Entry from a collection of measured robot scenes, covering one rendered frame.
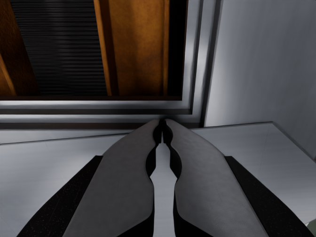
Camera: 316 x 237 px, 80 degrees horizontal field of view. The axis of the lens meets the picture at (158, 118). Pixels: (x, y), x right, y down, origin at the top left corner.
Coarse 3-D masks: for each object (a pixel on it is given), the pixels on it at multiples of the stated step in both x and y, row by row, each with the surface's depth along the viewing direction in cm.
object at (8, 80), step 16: (0, 0) 23; (0, 16) 23; (0, 32) 23; (16, 32) 25; (0, 48) 23; (16, 48) 25; (0, 64) 23; (16, 64) 25; (0, 80) 29; (16, 80) 25; (32, 80) 28
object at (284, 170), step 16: (272, 128) 13; (272, 144) 14; (288, 144) 14; (272, 160) 15; (288, 160) 15; (304, 160) 15; (272, 176) 16; (288, 176) 16; (304, 176) 16; (272, 192) 17; (288, 192) 17; (304, 192) 17; (304, 208) 18
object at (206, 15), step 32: (192, 0) 11; (192, 32) 12; (192, 64) 13; (0, 96) 15; (32, 96) 15; (64, 96) 15; (96, 96) 15; (128, 96) 15; (160, 96) 15; (192, 96) 14; (0, 128) 14; (32, 128) 14; (64, 128) 14; (96, 128) 14; (128, 128) 14
